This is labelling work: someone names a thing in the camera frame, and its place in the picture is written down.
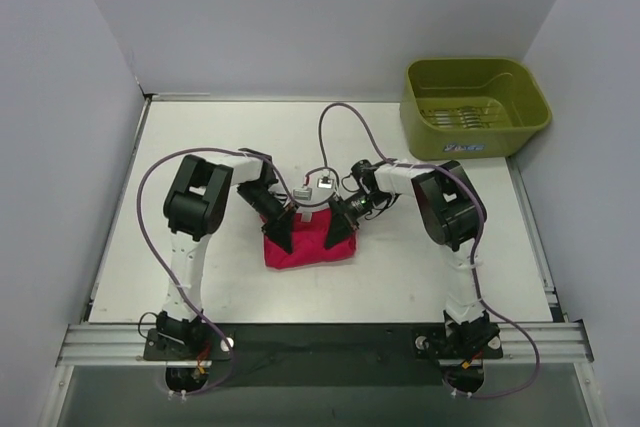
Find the pink t shirt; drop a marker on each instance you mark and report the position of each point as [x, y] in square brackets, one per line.
[309, 233]

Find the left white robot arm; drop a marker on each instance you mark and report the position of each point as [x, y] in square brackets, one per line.
[194, 207]

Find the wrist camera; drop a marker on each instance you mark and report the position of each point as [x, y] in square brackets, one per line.
[326, 182]
[303, 193]

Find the aluminium front rail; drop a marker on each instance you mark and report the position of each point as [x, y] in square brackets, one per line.
[121, 344]

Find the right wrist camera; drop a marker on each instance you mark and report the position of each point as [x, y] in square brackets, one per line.
[326, 182]

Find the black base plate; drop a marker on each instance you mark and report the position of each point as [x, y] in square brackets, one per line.
[322, 355]

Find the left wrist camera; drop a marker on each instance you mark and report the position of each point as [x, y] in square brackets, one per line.
[303, 193]

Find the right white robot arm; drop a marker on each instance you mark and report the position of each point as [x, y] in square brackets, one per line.
[453, 217]

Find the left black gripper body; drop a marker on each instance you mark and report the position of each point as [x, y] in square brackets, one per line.
[279, 219]

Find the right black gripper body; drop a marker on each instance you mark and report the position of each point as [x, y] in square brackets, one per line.
[340, 212]

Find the olive green plastic basin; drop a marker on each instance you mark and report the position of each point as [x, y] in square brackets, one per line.
[470, 108]

